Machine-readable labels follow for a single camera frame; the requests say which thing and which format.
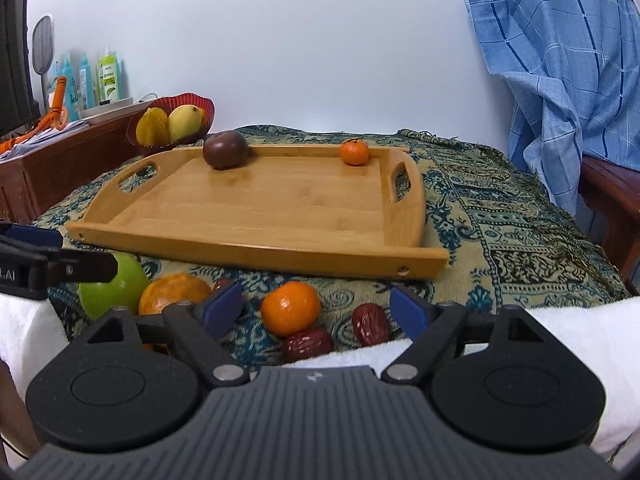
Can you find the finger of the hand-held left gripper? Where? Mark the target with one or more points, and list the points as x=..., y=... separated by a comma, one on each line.
x=87, y=267
x=35, y=236

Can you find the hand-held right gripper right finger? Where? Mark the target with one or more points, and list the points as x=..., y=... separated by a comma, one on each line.
x=407, y=312

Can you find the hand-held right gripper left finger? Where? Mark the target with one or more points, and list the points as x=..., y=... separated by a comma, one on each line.
x=222, y=310

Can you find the red date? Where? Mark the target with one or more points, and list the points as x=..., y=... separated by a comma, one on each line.
x=370, y=324
x=220, y=286
x=307, y=344

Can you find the smooth tangerine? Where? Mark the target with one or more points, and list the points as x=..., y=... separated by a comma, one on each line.
x=290, y=310

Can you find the wooden tray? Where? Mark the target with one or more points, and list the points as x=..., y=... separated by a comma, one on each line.
x=280, y=200

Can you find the large orange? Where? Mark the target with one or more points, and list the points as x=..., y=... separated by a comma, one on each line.
x=170, y=292

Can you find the wooden cabinet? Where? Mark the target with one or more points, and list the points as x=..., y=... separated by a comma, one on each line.
x=65, y=160

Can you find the loose papers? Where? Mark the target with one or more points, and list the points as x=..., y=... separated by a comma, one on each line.
x=30, y=146

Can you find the paisley blanket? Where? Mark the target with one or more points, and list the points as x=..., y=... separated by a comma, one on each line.
x=500, y=240

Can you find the yellow starfruit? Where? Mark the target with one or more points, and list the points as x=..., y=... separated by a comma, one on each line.
x=150, y=127

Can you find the blue bottle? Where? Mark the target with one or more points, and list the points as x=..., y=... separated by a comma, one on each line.
x=67, y=85
x=84, y=80

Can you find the dark purple round fruit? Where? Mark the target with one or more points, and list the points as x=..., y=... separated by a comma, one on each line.
x=225, y=150

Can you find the small tangerine with stem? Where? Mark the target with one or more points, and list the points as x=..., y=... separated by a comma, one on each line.
x=354, y=153

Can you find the white towel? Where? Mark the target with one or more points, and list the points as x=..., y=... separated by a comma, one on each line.
x=575, y=330

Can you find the green label bottle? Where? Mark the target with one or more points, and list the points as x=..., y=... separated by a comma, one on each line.
x=109, y=77

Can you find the yellow mango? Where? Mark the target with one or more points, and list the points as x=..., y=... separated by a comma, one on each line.
x=185, y=120

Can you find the black monitor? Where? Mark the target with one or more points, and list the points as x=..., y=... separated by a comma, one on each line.
x=12, y=60

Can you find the red ribbed bowl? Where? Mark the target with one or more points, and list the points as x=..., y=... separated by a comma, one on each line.
x=208, y=110

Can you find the wooden chair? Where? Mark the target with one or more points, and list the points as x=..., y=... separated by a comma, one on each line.
x=615, y=195

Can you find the blue plaid cloth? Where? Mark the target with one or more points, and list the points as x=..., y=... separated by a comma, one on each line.
x=560, y=60

